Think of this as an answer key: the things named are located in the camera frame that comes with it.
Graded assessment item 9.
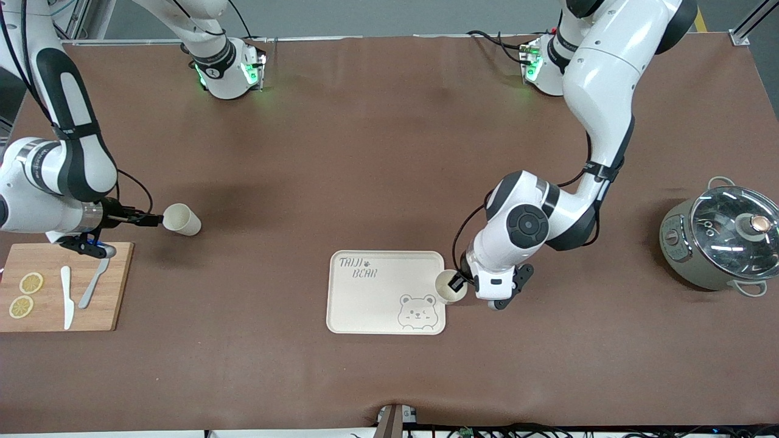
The aluminium frame profile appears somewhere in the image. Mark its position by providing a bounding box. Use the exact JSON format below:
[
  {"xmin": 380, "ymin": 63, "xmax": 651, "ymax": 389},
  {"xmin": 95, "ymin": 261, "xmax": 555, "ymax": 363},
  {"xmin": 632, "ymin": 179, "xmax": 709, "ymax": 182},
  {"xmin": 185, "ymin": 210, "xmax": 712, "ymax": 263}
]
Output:
[
  {"xmin": 52, "ymin": 0, "xmax": 116, "ymax": 42},
  {"xmin": 729, "ymin": 0, "xmax": 779, "ymax": 47}
]

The white plastic cup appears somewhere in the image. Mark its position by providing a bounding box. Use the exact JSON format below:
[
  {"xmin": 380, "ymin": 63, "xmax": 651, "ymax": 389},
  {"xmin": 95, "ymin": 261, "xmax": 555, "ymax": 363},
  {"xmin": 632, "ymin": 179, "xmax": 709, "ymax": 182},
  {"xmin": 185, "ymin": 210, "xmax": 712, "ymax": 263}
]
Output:
[
  {"xmin": 162, "ymin": 203, "xmax": 202, "ymax": 237},
  {"xmin": 435, "ymin": 269, "xmax": 469, "ymax": 305}
]

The cream tray with bear print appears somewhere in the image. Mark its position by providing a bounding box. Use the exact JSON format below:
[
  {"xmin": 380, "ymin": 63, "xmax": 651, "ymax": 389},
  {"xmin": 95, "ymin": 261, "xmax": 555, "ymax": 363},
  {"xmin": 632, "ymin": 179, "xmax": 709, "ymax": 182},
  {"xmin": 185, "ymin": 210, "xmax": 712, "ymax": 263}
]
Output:
[{"xmin": 326, "ymin": 250, "xmax": 446, "ymax": 336}]

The wooden cutting board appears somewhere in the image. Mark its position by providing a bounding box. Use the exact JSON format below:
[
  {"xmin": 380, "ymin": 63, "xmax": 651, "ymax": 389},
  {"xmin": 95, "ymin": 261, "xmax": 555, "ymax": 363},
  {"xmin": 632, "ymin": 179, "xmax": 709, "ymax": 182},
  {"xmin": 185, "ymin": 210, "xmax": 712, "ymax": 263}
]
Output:
[{"xmin": 0, "ymin": 242, "xmax": 134, "ymax": 333}]

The grey-green cooking pot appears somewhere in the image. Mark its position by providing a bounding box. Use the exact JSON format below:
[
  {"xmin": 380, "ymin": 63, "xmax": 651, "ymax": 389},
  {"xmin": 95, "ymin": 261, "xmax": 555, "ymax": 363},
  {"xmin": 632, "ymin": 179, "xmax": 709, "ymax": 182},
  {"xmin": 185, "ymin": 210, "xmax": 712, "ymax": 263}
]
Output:
[{"xmin": 659, "ymin": 176, "xmax": 779, "ymax": 298}]

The grey plastic knife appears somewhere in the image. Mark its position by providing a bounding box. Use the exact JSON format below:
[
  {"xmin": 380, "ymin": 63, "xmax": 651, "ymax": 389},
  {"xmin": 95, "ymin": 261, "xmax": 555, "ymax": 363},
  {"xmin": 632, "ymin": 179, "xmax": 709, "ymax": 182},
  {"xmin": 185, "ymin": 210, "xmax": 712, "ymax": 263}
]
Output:
[{"xmin": 78, "ymin": 257, "xmax": 111, "ymax": 310}]

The white plastic knife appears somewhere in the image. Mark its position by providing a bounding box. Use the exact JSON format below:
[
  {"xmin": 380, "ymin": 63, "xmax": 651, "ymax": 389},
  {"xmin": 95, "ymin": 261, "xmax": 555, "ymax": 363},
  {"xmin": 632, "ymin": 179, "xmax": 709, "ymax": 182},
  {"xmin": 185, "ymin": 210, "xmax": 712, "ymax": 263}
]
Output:
[{"xmin": 60, "ymin": 266, "xmax": 75, "ymax": 330}]

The glass pot lid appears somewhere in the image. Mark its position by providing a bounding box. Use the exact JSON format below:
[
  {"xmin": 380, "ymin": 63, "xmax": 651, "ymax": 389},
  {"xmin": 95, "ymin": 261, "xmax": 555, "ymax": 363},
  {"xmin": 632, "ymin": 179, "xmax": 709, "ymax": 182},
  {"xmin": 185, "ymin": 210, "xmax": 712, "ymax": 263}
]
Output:
[{"xmin": 690, "ymin": 186, "xmax": 779, "ymax": 279}]

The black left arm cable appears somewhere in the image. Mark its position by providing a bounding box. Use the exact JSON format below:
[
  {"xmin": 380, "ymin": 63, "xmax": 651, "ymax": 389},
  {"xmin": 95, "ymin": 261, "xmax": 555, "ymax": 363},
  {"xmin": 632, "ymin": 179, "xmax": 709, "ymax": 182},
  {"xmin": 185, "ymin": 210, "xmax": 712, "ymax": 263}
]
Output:
[{"xmin": 452, "ymin": 131, "xmax": 609, "ymax": 277}]

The black base cable bundle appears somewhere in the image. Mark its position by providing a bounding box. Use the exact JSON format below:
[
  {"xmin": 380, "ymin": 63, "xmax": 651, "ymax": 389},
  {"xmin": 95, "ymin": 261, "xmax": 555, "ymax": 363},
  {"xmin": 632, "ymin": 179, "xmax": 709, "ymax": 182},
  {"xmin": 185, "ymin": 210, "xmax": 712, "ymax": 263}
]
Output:
[{"xmin": 466, "ymin": 29, "xmax": 531, "ymax": 65}]

